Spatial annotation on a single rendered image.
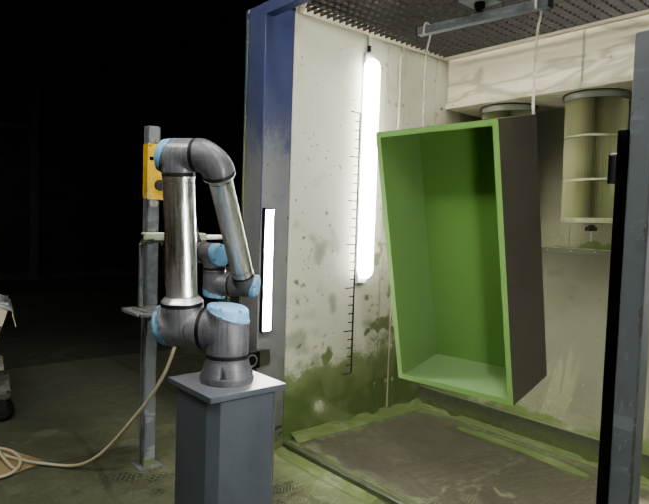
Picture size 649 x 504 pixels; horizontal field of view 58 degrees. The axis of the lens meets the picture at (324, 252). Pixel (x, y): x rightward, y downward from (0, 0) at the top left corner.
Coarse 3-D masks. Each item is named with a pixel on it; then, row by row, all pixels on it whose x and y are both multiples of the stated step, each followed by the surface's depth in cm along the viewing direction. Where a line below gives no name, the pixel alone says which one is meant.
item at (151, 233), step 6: (144, 234) 255; (150, 234) 256; (156, 234) 258; (162, 234) 260; (204, 234) 273; (144, 240) 255; (156, 240) 258; (162, 240) 260; (204, 240) 274; (162, 246) 262
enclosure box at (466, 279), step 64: (448, 128) 239; (512, 128) 232; (384, 192) 268; (448, 192) 285; (512, 192) 235; (448, 256) 293; (512, 256) 238; (448, 320) 302; (512, 320) 242; (448, 384) 274; (512, 384) 245
